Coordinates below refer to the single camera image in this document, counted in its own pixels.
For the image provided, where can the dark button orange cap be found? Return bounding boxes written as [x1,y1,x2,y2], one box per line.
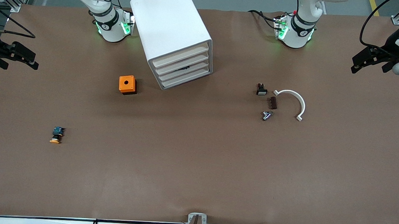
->
[49,126,66,145]

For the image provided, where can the white curved plastic clamp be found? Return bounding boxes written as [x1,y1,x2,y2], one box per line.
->
[272,89,307,122]

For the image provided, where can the orange box black base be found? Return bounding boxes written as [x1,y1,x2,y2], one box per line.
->
[118,75,138,96]

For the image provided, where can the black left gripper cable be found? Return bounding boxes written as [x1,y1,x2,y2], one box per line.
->
[359,0,399,56]

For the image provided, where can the black arm base cable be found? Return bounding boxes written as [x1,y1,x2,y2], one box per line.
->
[247,9,279,30]

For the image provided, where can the grey metal bracket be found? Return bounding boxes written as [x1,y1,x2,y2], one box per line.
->
[188,213,208,224]

